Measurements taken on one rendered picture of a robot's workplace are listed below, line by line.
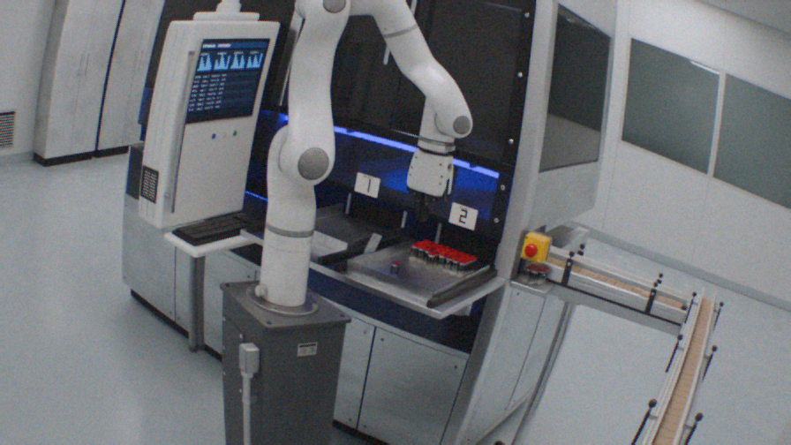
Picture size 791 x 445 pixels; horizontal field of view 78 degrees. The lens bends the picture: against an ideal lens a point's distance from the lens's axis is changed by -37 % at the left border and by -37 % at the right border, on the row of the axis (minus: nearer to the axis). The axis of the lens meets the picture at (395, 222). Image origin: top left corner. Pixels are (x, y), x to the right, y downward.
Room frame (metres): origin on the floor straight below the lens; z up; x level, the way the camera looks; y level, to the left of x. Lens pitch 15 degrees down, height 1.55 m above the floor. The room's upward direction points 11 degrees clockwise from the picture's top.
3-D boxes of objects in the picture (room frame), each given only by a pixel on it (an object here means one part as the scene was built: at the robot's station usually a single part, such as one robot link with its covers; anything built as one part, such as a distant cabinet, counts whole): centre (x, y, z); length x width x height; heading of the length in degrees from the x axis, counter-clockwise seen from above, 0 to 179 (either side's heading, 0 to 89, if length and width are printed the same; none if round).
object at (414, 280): (1.98, -0.09, 0.90); 0.34 x 0.26 x 0.04; 151
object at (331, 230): (2.25, 0.15, 0.90); 0.34 x 0.26 x 0.04; 151
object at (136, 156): (2.58, 0.56, 0.73); 1.98 x 0.01 x 0.25; 61
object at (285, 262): (1.64, 0.24, 0.95); 0.19 x 0.19 x 0.18
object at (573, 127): (2.50, -0.59, 1.51); 0.85 x 0.01 x 0.59; 151
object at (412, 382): (3.00, 0.30, 0.44); 2.06 x 1.00 x 0.88; 61
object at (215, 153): (2.34, 0.75, 1.19); 0.50 x 0.19 x 0.78; 151
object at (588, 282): (2.05, -0.74, 0.92); 0.69 x 0.16 x 0.16; 61
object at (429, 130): (1.78, -0.06, 1.35); 0.09 x 0.08 x 0.13; 26
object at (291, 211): (1.67, 0.25, 1.16); 0.19 x 0.12 x 0.24; 26
